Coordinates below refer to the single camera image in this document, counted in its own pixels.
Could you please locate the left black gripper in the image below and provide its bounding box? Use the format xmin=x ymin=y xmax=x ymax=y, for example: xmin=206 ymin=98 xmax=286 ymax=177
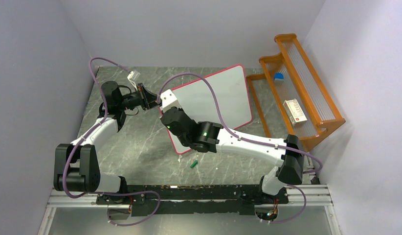
xmin=118 ymin=84 xmax=158 ymax=111

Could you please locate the green marker cap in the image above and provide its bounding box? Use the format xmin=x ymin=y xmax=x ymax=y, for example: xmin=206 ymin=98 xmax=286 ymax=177
xmin=190 ymin=161 xmax=198 ymax=168

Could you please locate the pink-framed whiteboard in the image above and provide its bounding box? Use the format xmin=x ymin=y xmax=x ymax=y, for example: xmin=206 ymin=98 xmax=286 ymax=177
xmin=158 ymin=64 xmax=253 ymax=155

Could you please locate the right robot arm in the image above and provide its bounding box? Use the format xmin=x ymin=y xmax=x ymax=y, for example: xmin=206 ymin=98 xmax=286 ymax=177
xmin=160 ymin=107 xmax=304 ymax=203

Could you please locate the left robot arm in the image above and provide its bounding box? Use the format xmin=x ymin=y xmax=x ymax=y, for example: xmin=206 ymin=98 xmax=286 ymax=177
xmin=53 ymin=81 xmax=158 ymax=204

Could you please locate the blue eraser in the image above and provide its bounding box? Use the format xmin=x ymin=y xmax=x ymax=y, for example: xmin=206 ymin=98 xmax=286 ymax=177
xmin=273 ymin=72 xmax=284 ymax=82

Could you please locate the orange wooden tiered rack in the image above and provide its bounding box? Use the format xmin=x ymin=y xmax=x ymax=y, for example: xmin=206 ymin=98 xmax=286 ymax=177
xmin=246 ymin=33 xmax=345 ymax=151

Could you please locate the white red box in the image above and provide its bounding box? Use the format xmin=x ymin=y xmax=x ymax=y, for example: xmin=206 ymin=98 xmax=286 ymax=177
xmin=283 ymin=99 xmax=308 ymax=126

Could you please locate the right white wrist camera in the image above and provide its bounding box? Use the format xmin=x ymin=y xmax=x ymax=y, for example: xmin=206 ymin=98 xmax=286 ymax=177
xmin=160 ymin=89 xmax=182 ymax=114

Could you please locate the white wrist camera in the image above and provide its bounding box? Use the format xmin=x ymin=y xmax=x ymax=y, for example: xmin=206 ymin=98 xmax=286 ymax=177
xmin=127 ymin=70 xmax=140 ymax=90
xmin=160 ymin=89 xmax=182 ymax=114

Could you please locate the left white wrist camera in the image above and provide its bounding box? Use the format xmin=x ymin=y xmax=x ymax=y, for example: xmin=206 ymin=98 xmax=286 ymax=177
xmin=127 ymin=70 xmax=140 ymax=90

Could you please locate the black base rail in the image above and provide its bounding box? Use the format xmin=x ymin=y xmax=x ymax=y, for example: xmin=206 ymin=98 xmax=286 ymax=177
xmin=96 ymin=185 xmax=289 ymax=216

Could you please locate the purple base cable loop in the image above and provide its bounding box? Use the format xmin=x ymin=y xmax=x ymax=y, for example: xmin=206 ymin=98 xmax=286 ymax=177
xmin=100 ymin=190 xmax=161 ymax=227

